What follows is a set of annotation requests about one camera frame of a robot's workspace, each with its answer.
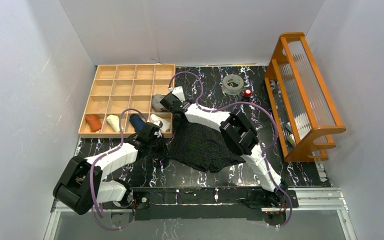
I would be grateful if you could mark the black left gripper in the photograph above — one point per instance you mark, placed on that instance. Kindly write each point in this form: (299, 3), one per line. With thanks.
(158, 145)

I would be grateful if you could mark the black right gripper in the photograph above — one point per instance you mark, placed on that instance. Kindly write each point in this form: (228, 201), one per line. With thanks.
(167, 100)

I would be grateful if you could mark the grey beige underwear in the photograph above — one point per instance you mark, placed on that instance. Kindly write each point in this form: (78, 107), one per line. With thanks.
(156, 103)

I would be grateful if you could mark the black striped underwear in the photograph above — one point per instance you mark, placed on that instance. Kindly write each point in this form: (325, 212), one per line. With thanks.
(201, 148)

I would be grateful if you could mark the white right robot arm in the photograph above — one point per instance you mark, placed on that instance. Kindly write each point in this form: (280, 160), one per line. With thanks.
(241, 139)

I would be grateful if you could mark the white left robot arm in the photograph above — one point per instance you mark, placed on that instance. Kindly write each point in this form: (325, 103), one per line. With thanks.
(83, 185)

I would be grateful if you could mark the rolled white underwear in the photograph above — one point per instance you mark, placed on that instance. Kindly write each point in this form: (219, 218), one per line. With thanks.
(163, 124)

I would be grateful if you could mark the rolled blue underwear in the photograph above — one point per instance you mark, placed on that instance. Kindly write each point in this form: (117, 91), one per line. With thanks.
(137, 122)

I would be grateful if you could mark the rolled cream underwear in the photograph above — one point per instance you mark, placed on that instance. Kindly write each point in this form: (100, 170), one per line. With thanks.
(114, 122)

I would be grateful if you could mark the rolled orange underwear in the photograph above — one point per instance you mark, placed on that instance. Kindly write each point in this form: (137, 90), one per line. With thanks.
(93, 122)

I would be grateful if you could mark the clear tape roll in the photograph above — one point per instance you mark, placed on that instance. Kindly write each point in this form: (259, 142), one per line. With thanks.
(232, 84)

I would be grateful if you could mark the wooden compartment tray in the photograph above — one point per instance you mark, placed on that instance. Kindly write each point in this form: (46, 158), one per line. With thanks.
(123, 90)

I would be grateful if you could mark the red small cap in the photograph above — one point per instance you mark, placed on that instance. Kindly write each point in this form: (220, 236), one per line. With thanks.
(247, 93)

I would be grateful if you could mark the orange wooden rack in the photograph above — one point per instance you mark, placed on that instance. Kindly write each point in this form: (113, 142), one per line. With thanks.
(305, 114)

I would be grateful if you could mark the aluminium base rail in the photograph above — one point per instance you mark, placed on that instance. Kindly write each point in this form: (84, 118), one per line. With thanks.
(211, 213)

